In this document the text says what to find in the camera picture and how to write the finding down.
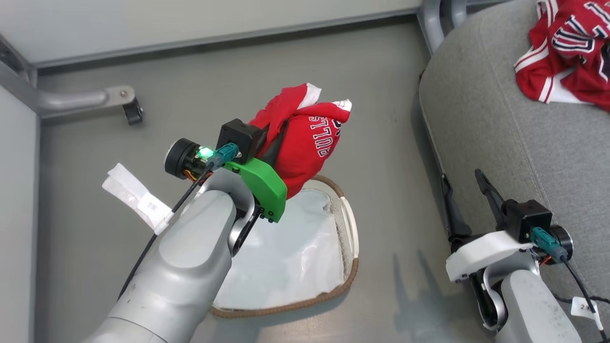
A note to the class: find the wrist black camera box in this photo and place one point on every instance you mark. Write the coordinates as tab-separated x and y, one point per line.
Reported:
240	136
526	219

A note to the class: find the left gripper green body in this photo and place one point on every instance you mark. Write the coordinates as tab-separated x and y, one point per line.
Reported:
267	188

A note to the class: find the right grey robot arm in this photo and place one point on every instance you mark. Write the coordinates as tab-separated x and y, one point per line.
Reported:
533	309

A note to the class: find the white basket liner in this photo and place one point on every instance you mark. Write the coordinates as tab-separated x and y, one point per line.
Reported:
286	257

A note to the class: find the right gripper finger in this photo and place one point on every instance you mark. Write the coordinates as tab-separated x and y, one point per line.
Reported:
491	195
452	209

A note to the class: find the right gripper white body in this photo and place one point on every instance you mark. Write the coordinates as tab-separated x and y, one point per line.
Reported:
481	250

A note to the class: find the grey fabric sofa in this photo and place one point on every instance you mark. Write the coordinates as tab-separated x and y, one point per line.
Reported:
514	143

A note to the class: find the grey metal support foot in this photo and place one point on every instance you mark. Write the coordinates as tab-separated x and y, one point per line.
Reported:
441	21
81	99

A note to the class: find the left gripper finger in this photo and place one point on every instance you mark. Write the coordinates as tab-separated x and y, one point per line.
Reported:
274	143

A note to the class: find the white woven laundry basket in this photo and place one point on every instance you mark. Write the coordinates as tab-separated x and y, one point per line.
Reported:
350	267

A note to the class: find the black caster wheel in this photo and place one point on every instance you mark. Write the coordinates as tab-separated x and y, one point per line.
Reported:
133	112

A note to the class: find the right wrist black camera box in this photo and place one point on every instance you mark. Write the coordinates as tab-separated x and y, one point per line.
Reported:
526	219

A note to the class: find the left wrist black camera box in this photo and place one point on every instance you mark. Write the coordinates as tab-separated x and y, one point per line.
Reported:
240	136

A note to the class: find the red Bulls garment white lettering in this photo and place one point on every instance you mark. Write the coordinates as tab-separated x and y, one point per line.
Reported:
310	143

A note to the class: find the red jersey navy lettering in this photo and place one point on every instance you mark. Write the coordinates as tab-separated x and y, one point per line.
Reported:
567	52

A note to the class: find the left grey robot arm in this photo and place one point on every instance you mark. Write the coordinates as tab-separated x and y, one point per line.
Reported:
186	267

